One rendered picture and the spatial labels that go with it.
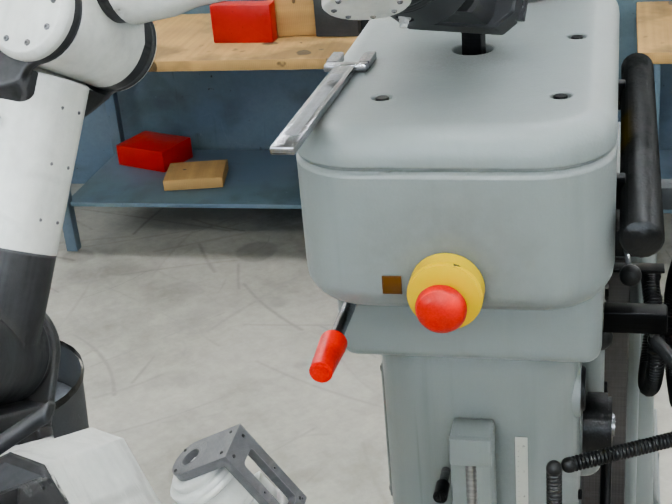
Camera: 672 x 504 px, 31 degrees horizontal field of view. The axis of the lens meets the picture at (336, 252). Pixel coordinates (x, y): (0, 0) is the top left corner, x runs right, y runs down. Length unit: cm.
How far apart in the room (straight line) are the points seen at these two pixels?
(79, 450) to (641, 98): 64
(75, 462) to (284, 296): 388
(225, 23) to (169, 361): 148
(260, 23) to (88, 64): 407
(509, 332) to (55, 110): 44
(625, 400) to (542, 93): 79
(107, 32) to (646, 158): 47
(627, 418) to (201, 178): 381
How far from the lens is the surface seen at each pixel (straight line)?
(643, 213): 97
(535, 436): 119
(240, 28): 508
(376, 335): 111
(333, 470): 379
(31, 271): 99
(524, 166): 91
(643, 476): 181
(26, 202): 98
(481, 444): 115
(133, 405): 426
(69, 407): 318
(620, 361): 167
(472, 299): 94
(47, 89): 98
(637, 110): 120
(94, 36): 97
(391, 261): 96
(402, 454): 123
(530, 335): 109
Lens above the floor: 220
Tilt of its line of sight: 25 degrees down
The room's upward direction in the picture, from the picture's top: 5 degrees counter-clockwise
